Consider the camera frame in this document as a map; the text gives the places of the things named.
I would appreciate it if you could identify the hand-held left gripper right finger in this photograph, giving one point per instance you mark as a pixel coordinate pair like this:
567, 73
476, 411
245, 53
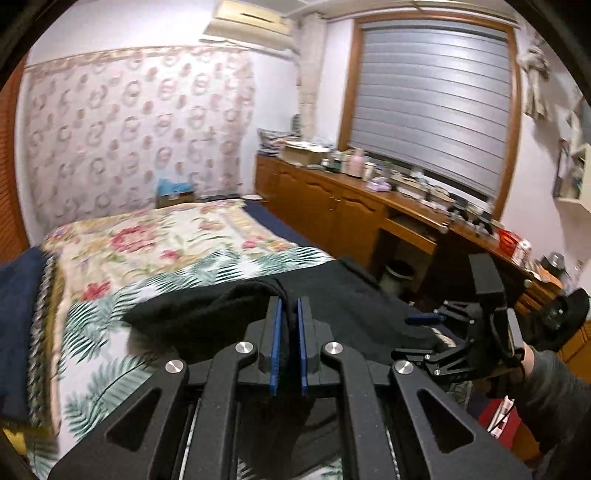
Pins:
302, 350

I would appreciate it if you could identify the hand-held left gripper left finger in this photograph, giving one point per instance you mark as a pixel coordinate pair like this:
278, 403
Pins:
275, 350

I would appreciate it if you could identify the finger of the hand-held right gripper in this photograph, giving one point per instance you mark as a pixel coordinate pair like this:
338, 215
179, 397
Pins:
422, 319
415, 355

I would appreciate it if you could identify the black printed t-shirt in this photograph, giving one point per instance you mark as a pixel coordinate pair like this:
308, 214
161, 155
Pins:
207, 309

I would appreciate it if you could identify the person's right forearm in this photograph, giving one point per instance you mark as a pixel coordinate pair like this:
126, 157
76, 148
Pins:
554, 392

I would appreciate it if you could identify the red white carton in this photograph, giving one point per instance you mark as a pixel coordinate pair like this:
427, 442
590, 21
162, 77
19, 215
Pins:
523, 254

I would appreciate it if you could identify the red box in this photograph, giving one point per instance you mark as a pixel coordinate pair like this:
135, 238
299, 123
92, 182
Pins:
508, 242

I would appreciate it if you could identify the round trash bin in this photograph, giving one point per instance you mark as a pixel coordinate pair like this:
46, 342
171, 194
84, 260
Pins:
398, 274

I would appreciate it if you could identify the red white bag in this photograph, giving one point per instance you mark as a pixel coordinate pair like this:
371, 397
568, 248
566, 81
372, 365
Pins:
491, 415

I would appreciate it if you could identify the navy bed sheet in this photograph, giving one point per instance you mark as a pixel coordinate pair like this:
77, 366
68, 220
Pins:
277, 224

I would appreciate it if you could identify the purple packet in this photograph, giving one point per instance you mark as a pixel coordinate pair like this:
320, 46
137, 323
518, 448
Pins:
381, 184

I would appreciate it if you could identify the long wooden cabinet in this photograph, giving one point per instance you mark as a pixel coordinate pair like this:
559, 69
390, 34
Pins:
323, 203

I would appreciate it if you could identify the white cup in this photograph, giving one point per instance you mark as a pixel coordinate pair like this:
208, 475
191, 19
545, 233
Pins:
368, 170

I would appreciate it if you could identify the pink bottle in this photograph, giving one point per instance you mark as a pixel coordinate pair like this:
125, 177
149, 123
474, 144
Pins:
358, 165

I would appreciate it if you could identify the floral bed blanket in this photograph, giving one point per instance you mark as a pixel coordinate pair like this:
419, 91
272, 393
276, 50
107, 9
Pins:
138, 240

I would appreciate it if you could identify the small cardboard box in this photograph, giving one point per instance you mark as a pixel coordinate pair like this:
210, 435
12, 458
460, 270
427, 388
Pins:
178, 201

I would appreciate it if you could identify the blue plastic bag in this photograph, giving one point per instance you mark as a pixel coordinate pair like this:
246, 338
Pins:
173, 187

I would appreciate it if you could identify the grey window blind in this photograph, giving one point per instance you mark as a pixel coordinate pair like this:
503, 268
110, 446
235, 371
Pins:
429, 101

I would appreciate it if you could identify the open cardboard box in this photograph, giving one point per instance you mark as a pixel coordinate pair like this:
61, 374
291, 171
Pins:
304, 154

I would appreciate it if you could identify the stack of papers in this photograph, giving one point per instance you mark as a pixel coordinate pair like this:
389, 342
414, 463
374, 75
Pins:
274, 141

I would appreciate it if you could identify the hanging pale cloth bundle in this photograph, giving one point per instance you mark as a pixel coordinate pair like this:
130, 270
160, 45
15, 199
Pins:
535, 78

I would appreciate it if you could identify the white wrapped pipe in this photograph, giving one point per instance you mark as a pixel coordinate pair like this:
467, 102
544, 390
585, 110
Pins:
311, 92

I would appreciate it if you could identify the navy folded cloth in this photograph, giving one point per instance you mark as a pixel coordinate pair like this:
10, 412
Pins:
18, 323

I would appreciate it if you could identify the wooden louvred door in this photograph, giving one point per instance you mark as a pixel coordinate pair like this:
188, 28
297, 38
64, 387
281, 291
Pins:
11, 184

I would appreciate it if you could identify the white air conditioner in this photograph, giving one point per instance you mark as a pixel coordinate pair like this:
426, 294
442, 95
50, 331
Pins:
249, 23

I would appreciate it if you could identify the white wall shelf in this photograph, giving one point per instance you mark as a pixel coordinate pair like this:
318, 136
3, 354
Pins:
572, 138

